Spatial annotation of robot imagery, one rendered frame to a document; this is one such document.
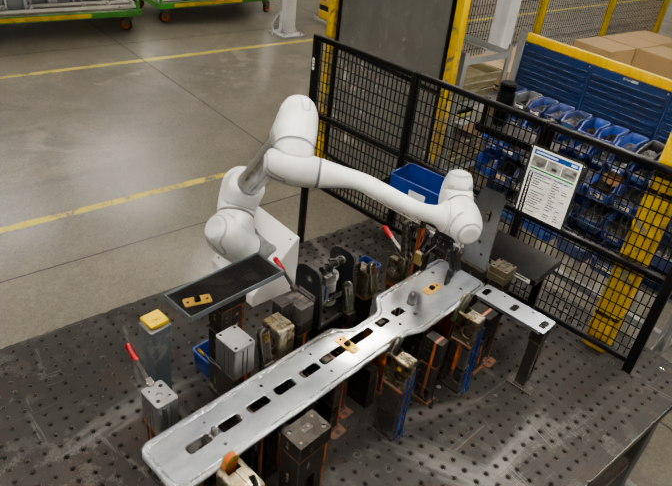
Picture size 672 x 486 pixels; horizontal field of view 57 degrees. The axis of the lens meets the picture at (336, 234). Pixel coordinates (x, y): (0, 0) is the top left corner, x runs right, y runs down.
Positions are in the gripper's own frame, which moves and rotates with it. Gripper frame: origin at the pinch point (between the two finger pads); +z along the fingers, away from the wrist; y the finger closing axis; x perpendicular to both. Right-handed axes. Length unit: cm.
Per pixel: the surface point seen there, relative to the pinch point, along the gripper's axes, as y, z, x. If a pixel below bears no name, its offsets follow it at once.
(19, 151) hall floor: -386, 112, 0
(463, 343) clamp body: 21.8, 14.4, -8.4
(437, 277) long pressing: -2.7, 7.6, 7.4
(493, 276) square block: 12.1, 5.5, 23.2
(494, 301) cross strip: 19.8, 7.3, 12.3
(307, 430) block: 18, 5, -82
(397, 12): -165, -35, 171
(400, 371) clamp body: 19.7, 6.5, -43.6
